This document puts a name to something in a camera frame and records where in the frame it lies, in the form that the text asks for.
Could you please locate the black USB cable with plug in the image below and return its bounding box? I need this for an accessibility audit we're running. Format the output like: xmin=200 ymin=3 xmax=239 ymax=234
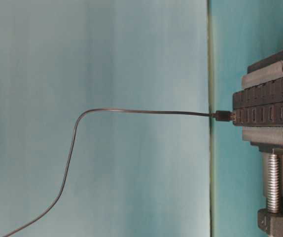
xmin=2 ymin=107 xmax=237 ymax=237

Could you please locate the black multi-port USB hub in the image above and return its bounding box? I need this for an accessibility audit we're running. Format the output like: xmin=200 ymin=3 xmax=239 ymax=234
xmin=233 ymin=78 xmax=283 ymax=127

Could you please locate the silver vise lead screw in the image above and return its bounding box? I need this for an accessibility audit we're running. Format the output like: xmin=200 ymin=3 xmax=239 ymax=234
xmin=267 ymin=154 xmax=281 ymax=213

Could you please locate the black bench vise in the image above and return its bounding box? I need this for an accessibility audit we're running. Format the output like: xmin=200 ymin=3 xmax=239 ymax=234
xmin=242 ymin=50 xmax=283 ymax=237

